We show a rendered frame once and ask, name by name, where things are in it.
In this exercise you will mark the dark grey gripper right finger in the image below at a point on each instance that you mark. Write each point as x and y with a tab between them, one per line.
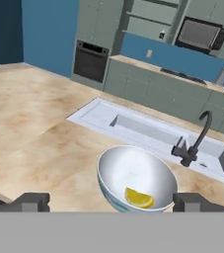
189	202

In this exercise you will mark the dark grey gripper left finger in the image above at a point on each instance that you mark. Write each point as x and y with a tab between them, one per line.
34	201

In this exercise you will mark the yellow lemon wedge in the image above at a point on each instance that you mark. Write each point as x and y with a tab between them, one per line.
138	198

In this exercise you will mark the white bowl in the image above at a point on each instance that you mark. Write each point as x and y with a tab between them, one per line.
134	171

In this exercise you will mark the dark grey tap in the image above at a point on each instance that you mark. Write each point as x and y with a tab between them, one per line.
195	145

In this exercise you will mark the white sink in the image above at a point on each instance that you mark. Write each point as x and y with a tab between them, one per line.
139	126

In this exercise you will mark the grey-green base cupboard run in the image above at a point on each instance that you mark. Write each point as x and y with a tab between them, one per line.
169	92

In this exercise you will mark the black hob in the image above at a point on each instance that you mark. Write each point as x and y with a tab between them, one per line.
182	75

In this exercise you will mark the grey cylinder jar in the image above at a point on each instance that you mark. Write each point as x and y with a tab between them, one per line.
222	75

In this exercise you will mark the black built-in oven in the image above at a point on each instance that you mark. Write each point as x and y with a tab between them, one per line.
89	61

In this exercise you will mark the black microwave oven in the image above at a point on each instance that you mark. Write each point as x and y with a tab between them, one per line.
200	35

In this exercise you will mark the small white black object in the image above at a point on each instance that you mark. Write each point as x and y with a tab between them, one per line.
163	34

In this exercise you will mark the grey-green tall cupboard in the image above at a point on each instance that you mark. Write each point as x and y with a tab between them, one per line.
98	29

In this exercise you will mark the white wall socket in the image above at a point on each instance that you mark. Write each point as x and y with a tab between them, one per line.
149	53

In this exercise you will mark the grey-green wall shelves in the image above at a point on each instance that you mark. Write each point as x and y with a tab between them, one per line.
153	20

